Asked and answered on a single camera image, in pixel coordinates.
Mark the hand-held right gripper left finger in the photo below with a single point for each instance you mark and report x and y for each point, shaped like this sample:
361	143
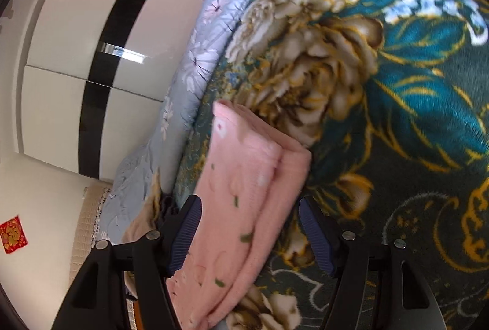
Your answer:
186	232

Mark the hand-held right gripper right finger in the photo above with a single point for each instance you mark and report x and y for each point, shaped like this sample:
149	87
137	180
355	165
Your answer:
315	234

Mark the dark green floral blanket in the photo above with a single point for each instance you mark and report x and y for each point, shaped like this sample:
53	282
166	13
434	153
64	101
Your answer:
366	93

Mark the light blue floral quilt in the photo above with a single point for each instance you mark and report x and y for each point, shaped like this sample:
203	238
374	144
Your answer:
198	59

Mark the red paper wall decoration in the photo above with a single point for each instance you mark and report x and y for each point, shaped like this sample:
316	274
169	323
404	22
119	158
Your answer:
12	234

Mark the pink floral garment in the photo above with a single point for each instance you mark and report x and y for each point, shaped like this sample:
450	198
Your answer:
244	207

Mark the white and black wardrobe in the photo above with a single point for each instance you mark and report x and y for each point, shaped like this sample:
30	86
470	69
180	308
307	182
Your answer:
103	62

